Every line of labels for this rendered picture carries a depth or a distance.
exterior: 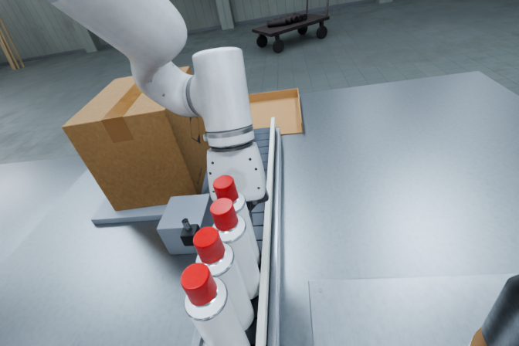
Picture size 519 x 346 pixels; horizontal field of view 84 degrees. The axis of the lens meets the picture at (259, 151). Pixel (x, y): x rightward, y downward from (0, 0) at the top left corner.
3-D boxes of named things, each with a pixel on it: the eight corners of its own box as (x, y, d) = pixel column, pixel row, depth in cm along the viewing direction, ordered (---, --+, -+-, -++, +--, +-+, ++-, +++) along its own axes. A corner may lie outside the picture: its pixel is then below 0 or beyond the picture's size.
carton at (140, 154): (199, 200, 77) (164, 109, 62) (114, 212, 79) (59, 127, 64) (212, 140, 102) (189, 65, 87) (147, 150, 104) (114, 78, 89)
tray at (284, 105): (303, 133, 99) (302, 123, 97) (229, 140, 103) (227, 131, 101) (299, 96, 124) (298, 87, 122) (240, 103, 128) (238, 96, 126)
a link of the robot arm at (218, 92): (191, 133, 50) (234, 131, 45) (176, 54, 47) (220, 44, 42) (221, 123, 57) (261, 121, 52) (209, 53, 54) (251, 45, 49)
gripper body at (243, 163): (197, 147, 49) (208, 207, 52) (256, 140, 47) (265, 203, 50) (209, 137, 56) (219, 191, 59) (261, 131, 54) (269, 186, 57)
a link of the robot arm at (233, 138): (196, 135, 48) (199, 152, 48) (249, 129, 46) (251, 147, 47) (210, 126, 56) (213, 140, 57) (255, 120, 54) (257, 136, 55)
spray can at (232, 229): (262, 302, 48) (235, 219, 37) (232, 302, 49) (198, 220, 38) (264, 273, 53) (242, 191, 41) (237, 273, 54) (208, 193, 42)
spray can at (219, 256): (249, 338, 44) (215, 257, 33) (218, 330, 46) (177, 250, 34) (259, 305, 48) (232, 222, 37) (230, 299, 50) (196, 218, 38)
